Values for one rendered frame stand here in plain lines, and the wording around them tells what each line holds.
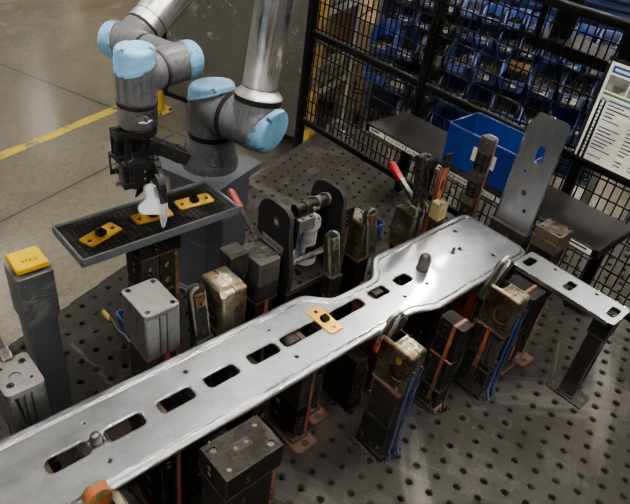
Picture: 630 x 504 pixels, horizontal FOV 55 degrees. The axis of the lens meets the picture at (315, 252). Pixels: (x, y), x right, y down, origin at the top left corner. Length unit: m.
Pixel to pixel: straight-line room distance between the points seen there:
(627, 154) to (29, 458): 1.66
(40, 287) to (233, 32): 2.95
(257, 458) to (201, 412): 0.15
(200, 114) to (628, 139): 1.19
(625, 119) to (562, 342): 0.67
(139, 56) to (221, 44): 2.95
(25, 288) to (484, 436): 1.11
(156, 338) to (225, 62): 3.04
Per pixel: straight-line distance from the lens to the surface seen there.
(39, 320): 1.32
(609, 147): 1.98
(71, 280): 3.05
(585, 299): 1.67
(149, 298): 1.22
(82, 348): 1.72
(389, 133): 2.16
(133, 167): 1.23
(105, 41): 1.34
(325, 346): 1.30
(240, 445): 1.09
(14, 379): 1.19
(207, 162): 1.60
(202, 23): 4.15
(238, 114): 1.48
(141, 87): 1.17
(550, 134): 1.73
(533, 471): 1.65
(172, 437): 1.13
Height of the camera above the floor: 1.91
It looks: 36 degrees down
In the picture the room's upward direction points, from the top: 9 degrees clockwise
